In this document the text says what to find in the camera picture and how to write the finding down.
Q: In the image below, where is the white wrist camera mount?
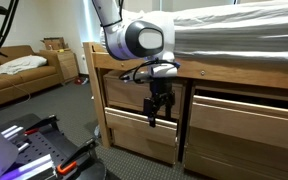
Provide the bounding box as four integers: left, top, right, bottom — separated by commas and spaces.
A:
149, 63, 179, 79

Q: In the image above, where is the thick black cable bundle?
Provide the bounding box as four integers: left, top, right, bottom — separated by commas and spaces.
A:
0, 0, 21, 66

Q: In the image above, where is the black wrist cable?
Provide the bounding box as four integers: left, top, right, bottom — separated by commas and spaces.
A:
99, 0, 182, 85

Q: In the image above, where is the light blue cloth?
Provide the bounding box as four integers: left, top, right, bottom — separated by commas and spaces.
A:
93, 124, 102, 139

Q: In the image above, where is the open cardboard box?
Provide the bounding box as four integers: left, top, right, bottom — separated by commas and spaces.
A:
40, 37, 70, 52

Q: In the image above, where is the black clamp orange handle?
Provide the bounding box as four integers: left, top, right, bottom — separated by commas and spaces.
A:
56, 138, 98, 176

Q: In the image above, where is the large silver aluminium bar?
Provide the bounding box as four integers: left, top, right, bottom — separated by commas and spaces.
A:
0, 153, 58, 180

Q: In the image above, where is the red object on floor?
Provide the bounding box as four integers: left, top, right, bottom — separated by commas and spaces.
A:
73, 77, 85, 86

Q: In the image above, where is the wooden bed frame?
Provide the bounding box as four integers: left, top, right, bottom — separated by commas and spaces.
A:
83, 41, 288, 149

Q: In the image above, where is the dark Robotiq gripper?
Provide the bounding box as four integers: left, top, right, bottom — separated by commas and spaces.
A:
143, 78, 177, 128

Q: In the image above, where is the mattress with grey sheet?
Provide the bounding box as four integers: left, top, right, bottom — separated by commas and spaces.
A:
98, 0, 288, 63

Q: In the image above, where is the brown sofa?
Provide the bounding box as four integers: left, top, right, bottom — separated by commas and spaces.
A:
0, 44, 65, 109

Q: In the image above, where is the small silver aluminium bar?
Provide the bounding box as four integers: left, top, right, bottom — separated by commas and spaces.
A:
17, 142, 30, 153
0, 124, 19, 136

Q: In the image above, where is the white blanket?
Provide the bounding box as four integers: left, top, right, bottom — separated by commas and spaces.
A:
0, 54, 48, 75

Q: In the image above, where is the black robot cart base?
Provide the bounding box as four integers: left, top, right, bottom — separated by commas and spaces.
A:
0, 112, 108, 180

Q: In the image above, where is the thin white cable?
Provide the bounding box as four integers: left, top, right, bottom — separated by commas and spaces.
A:
3, 77, 32, 103

